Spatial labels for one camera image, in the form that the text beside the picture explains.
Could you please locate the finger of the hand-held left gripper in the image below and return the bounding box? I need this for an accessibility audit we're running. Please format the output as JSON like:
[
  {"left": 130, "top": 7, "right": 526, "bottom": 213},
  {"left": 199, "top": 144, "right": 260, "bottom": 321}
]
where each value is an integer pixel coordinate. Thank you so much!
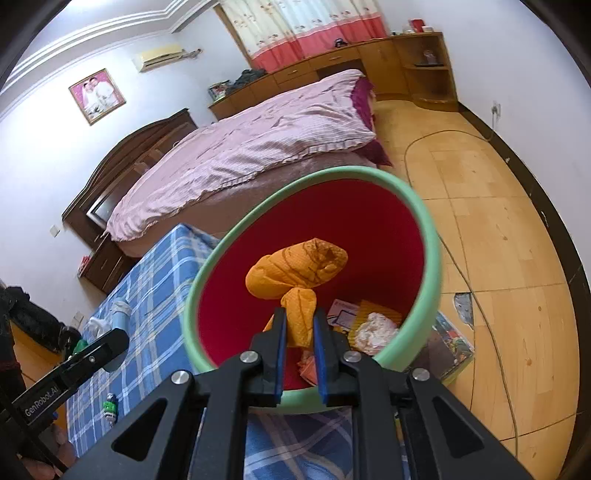
[{"left": 59, "top": 329, "right": 130, "bottom": 394}]

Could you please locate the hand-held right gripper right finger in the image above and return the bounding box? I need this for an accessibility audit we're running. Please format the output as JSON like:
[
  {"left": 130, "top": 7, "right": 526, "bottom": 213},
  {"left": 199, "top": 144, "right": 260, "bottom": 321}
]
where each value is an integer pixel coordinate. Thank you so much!
[{"left": 313, "top": 309, "right": 533, "bottom": 480}]

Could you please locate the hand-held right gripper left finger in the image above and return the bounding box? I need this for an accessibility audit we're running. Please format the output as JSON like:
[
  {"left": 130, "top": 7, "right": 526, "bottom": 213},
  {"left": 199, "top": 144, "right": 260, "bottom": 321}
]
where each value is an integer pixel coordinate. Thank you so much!
[{"left": 65, "top": 307, "right": 287, "bottom": 480}]

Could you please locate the white tissue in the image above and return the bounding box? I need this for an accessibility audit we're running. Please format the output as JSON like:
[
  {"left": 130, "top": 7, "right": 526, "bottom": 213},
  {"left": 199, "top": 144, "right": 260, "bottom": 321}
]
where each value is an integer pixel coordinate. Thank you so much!
[{"left": 353, "top": 313, "right": 400, "bottom": 356}]

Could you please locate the orange snack packet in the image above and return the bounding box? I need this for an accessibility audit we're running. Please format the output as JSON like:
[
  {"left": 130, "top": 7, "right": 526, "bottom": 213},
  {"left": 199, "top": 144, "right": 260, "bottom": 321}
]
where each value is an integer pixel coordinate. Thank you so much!
[{"left": 346, "top": 299, "right": 405, "bottom": 352}]

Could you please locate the orange cloth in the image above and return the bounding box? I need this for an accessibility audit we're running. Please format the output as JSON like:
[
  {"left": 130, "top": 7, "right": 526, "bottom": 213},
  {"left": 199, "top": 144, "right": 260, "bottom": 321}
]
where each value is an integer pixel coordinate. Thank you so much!
[{"left": 245, "top": 237, "right": 348, "bottom": 350}]

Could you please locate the red bin with green rim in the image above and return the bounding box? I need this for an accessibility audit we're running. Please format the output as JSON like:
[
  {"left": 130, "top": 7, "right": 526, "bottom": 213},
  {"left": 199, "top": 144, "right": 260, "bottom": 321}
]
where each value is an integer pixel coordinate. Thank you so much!
[{"left": 182, "top": 166, "right": 444, "bottom": 415}]

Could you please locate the person's left hand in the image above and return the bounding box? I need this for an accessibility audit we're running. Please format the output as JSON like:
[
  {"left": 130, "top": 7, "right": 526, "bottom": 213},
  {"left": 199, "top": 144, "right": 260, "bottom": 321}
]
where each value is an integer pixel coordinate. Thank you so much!
[{"left": 21, "top": 422, "right": 77, "bottom": 480}]

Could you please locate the white plastic bag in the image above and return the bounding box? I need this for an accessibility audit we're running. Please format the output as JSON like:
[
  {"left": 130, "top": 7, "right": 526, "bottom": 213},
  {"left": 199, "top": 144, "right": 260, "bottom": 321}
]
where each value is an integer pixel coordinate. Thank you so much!
[{"left": 85, "top": 316, "right": 112, "bottom": 340}]

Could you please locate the light blue plastic item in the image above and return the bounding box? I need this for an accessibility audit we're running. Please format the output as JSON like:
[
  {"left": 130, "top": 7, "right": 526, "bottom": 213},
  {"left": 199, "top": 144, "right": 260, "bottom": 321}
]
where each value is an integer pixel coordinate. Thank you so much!
[{"left": 111, "top": 299, "right": 133, "bottom": 325}]

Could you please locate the black hanging coat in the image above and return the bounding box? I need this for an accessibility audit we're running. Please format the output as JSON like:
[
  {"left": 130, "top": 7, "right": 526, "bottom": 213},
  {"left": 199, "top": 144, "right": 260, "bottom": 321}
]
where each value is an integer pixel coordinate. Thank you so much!
[{"left": 6, "top": 285, "right": 68, "bottom": 354}]

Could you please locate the blue plaid tablecloth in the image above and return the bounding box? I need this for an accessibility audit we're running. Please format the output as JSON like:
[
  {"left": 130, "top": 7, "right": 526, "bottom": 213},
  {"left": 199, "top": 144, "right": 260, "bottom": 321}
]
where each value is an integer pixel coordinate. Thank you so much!
[{"left": 65, "top": 224, "right": 413, "bottom": 480}]

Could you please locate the dark wooden nightstand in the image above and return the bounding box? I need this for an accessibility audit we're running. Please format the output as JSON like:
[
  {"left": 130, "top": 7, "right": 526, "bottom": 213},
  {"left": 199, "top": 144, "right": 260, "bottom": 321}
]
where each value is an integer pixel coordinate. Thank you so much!
[{"left": 78, "top": 235, "right": 138, "bottom": 295}]

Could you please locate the colourful printed book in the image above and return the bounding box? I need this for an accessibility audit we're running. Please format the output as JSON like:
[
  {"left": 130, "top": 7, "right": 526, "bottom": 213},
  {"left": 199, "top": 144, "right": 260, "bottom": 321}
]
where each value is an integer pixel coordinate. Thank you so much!
[{"left": 406, "top": 311, "right": 476, "bottom": 385}]

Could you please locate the dark wooden bed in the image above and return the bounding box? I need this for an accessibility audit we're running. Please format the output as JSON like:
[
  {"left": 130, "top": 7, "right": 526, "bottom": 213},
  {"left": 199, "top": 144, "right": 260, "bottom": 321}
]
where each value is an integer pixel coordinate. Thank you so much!
[{"left": 62, "top": 69, "right": 394, "bottom": 260}]

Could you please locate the pink striped blanket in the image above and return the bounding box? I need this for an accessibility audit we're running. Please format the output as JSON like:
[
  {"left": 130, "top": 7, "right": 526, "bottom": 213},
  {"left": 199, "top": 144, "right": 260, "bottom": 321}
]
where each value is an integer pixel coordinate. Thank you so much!
[{"left": 106, "top": 69, "right": 378, "bottom": 244}]

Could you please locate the maroon bed sheet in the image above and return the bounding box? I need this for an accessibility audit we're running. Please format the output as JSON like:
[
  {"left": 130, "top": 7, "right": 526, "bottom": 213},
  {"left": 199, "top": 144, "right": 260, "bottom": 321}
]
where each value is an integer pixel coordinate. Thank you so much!
[{"left": 350, "top": 76, "right": 394, "bottom": 168}]

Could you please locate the dark clothes pile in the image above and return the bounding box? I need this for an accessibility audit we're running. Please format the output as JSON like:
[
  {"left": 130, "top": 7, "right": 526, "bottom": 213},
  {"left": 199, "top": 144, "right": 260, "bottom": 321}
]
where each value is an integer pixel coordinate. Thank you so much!
[{"left": 231, "top": 69, "right": 269, "bottom": 92}]

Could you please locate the long wooden cabinet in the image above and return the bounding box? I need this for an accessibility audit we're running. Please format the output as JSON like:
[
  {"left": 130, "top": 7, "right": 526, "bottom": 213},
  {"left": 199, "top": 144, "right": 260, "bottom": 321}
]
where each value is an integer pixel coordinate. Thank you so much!
[{"left": 208, "top": 31, "right": 459, "bottom": 121}]

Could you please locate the cream and red curtain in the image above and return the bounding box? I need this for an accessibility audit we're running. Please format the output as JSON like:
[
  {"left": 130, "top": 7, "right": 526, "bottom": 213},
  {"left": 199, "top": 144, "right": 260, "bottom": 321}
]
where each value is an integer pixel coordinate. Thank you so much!
[{"left": 216, "top": 0, "right": 389, "bottom": 73}]

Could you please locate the thin floor cable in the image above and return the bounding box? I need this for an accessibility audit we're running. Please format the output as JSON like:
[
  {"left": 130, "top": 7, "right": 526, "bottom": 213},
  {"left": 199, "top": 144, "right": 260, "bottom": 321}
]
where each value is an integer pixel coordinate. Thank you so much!
[{"left": 401, "top": 106, "right": 523, "bottom": 445}]

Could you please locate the framed wall picture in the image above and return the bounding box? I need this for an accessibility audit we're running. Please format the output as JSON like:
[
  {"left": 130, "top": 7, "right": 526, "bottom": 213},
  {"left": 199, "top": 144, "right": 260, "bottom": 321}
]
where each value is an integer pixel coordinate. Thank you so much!
[{"left": 68, "top": 68, "right": 127, "bottom": 126}]

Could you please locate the wall air conditioner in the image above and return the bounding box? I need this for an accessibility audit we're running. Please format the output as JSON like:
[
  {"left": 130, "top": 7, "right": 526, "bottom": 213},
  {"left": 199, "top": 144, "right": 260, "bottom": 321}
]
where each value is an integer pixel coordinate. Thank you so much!
[{"left": 134, "top": 43, "right": 186, "bottom": 73}]

